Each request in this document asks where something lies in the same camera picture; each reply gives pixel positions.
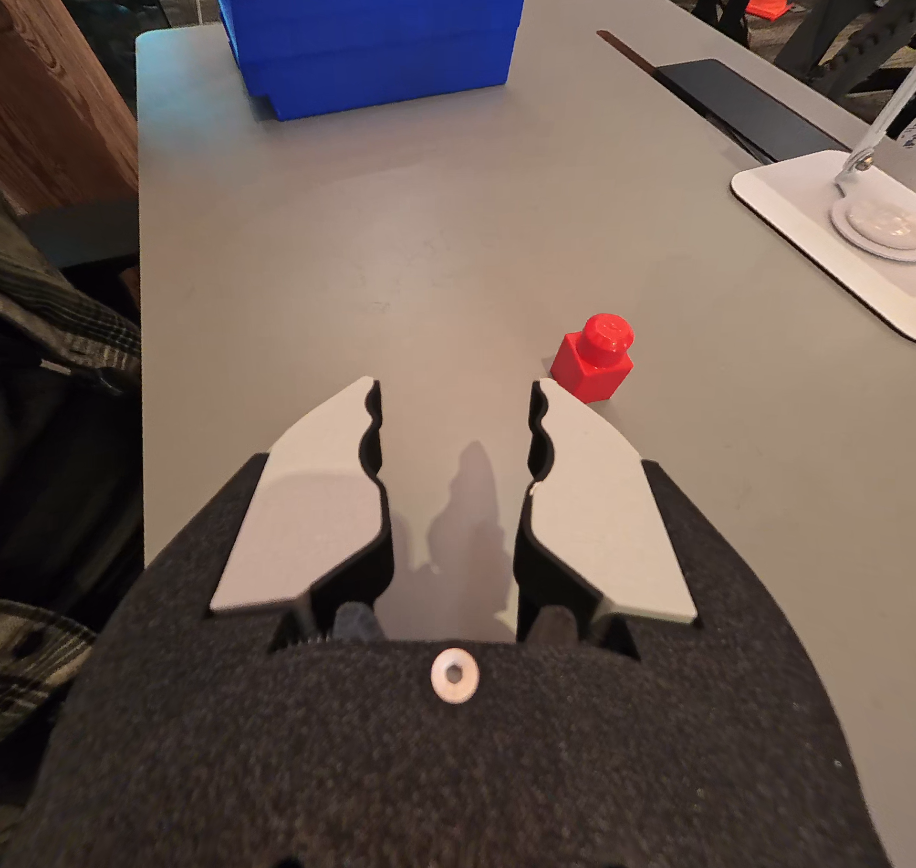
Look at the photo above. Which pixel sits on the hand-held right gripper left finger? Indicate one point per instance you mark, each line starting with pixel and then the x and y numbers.
pixel 308 517

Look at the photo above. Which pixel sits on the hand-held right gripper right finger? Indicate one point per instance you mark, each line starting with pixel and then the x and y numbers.
pixel 601 524

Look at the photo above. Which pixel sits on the red mega block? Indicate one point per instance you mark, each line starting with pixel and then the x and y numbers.
pixel 590 370

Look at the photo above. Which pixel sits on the blue plastic bin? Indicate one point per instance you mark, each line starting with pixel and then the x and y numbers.
pixel 372 38

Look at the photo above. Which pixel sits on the black chair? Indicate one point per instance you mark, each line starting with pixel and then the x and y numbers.
pixel 86 234

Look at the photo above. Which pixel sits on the wooden panel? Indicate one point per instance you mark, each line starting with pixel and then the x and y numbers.
pixel 57 95

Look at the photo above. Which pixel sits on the black desk frame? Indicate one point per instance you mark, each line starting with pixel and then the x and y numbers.
pixel 866 30

